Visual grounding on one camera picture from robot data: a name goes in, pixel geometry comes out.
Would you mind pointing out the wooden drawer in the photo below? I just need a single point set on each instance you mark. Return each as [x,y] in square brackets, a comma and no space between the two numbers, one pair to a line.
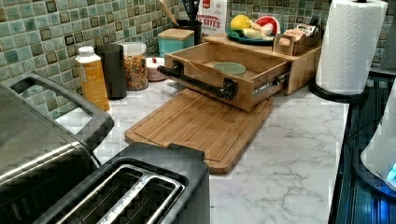
[193,67]

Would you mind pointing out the green bowl in drawer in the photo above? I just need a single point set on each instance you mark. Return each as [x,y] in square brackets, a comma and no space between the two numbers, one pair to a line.
[230,68]

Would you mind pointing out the wooden drawer cabinet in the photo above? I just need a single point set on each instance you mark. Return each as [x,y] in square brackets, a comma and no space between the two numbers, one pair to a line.
[303,66]

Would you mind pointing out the bamboo cutting board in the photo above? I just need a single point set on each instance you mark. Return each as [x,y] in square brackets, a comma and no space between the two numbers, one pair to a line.
[193,120]

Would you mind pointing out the pink small container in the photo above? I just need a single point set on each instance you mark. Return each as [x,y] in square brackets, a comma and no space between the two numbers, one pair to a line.
[153,74]

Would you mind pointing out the teal tin with wooden lid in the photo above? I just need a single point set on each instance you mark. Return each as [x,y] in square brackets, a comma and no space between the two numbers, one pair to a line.
[173,39]

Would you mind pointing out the green fruit plate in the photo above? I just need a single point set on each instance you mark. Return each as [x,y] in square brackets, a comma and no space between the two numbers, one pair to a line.
[237,36]

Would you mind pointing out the black utensil holder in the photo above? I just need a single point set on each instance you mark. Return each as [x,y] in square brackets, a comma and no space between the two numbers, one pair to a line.
[195,26]

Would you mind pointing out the glass cereal jar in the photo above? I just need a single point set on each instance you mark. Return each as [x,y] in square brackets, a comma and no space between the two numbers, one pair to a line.
[135,65]

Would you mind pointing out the black two-slot toaster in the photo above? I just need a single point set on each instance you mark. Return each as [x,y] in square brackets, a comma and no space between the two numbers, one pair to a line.
[143,184]

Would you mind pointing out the banana piece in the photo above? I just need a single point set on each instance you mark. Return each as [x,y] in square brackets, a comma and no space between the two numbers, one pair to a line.
[256,34]

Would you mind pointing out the yellow lemon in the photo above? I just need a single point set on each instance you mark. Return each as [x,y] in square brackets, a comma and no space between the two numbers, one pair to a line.
[240,22]

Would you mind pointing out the wooden spoon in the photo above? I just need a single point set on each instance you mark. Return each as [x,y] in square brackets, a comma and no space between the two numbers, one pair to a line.
[168,12]

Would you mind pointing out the white snack bites bag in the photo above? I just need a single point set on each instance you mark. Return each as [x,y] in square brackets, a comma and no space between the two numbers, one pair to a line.
[212,14]

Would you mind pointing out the black cylindrical canister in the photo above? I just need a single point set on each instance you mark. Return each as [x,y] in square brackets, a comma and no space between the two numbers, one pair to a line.
[112,59]

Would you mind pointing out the orange juice carton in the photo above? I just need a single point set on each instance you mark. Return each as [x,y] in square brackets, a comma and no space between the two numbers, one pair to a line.
[90,71]

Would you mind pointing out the red apple half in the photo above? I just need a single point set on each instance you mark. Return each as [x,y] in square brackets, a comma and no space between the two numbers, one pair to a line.
[269,24]

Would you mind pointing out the black paper towel holder base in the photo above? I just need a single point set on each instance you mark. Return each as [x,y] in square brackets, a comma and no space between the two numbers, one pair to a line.
[335,97]

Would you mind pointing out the wooden tea bag box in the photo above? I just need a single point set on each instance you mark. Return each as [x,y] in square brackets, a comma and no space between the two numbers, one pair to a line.
[297,40]

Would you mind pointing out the steel toaster oven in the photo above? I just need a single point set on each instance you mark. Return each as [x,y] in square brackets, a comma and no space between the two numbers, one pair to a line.
[40,159]

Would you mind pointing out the white paper towel roll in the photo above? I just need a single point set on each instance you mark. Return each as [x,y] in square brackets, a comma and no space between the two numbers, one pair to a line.
[348,47]

